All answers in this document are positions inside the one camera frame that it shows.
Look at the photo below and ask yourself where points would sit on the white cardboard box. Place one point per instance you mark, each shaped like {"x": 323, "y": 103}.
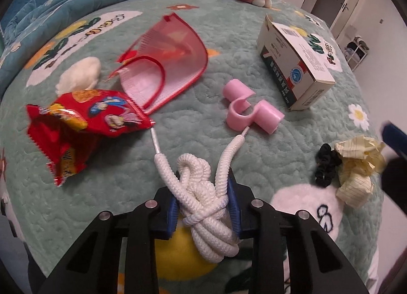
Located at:
{"x": 305, "y": 61}

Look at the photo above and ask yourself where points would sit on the red mesh pouch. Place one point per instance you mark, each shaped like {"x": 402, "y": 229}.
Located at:
{"x": 178, "y": 49}

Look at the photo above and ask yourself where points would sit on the yellow lined paper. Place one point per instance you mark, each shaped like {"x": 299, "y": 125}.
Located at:
{"x": 353, "y": 182}

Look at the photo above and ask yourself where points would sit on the black hair scrunchie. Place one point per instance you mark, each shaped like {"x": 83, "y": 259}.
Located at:
{"x": 324, "y": 160}

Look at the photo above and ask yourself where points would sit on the red snack packet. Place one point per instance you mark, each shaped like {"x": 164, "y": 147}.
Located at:
{"x": 95, "y": 112}

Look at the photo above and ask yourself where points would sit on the green printed blanket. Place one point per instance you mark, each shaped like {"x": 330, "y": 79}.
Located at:
{"x": 260, "y": 160}

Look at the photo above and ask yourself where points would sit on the white shoe rack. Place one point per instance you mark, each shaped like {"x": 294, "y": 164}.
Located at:
{"x": 356, "y": 52}

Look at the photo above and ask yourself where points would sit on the white tissue wad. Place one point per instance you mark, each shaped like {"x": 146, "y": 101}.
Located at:
{"x": 79, "y": 74}

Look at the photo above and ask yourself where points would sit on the pink plastic pipe clip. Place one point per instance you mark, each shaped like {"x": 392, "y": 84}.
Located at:
{"x": 267, "y": 115}

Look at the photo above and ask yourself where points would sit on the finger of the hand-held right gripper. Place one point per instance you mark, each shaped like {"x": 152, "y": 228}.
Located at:
{"x": 395, "y": 136}
{"x": 396, "y": 185}

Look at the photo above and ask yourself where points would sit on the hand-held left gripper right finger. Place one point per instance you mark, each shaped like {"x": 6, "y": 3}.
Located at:
{"x": 233, "y": 214}

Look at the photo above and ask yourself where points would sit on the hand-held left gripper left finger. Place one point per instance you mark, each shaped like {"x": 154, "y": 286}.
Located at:
{"x": 171, "y": 214}

